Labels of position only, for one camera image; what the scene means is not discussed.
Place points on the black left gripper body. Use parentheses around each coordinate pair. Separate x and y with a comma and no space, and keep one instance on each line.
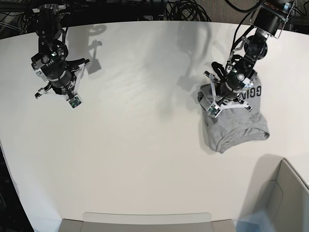
(232,74)

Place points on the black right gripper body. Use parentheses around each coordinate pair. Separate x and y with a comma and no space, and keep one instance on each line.
(64,76)

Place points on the grey T-shirt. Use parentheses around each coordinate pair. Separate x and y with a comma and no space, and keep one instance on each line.
(234,126)

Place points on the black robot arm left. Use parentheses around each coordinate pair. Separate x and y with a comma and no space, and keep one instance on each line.
(252,45)

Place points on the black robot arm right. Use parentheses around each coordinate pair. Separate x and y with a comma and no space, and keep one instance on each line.
(50,62)

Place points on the white camera bracket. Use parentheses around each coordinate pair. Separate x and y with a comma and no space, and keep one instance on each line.
(223,98)
(72,99)

